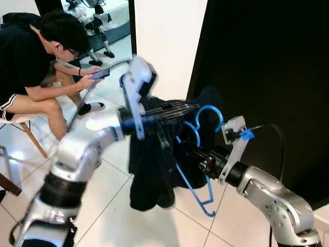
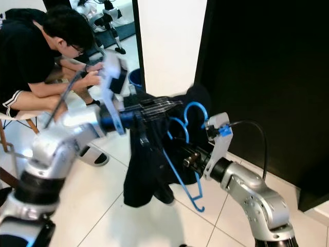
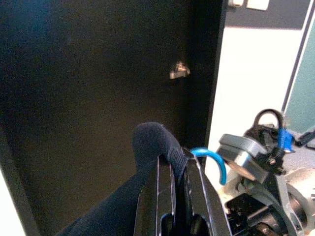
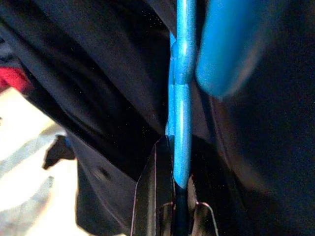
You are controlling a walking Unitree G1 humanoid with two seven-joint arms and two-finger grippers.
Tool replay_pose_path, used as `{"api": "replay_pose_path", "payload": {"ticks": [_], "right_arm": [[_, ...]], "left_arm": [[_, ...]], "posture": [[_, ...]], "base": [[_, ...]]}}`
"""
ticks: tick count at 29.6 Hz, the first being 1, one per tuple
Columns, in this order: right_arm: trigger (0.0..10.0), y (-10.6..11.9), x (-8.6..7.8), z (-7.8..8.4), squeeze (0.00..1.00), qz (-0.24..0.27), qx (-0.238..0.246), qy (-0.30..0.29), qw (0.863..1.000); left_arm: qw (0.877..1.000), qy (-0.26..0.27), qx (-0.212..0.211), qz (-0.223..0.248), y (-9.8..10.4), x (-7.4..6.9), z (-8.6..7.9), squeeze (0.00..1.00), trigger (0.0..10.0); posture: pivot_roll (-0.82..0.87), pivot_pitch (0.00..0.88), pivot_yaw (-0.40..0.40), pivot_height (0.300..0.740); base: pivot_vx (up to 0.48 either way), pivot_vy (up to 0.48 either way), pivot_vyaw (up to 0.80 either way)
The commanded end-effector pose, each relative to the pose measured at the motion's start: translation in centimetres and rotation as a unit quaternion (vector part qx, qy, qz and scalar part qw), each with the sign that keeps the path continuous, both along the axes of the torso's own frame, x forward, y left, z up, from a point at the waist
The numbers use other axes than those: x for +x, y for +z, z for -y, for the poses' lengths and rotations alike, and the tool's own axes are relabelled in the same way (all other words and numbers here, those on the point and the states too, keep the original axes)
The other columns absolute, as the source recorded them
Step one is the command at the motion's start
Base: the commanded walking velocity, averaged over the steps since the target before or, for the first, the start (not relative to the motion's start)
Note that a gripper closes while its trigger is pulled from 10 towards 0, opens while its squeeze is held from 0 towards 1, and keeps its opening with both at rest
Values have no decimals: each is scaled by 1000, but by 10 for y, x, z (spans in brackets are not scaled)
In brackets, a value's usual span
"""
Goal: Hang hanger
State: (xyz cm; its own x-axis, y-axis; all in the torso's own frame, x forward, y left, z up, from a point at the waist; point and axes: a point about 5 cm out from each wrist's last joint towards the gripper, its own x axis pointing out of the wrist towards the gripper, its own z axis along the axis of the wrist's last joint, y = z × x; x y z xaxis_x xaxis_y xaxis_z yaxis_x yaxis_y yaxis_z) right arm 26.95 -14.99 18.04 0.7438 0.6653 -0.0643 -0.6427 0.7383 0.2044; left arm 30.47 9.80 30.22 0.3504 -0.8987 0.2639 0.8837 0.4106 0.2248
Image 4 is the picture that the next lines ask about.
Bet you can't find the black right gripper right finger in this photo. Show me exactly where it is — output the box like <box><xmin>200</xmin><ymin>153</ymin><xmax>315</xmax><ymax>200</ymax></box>
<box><xmin>184</xmin><ymin>177</ymin><xmax>220</xmax><ymax>236</ymax></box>

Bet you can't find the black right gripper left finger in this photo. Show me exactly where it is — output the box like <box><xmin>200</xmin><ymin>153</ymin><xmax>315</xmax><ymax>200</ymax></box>
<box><xmin>130</xmin><ymin>135</ymin><xmax>177</xmax><ymax>236</ymax></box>

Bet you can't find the red shirt yellow star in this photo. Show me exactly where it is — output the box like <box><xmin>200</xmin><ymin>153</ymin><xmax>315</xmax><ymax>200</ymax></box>
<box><xmin>0</xmin><ymin>66</ymin><xmax>34</xmax><ymax>95</ymax></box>

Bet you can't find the navy blue t-shirt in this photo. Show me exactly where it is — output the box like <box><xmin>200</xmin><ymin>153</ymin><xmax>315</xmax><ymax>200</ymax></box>
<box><xmin>0</xmin><ymin>0</ymin><xmax>315</xmax><ymax>236</ymax></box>

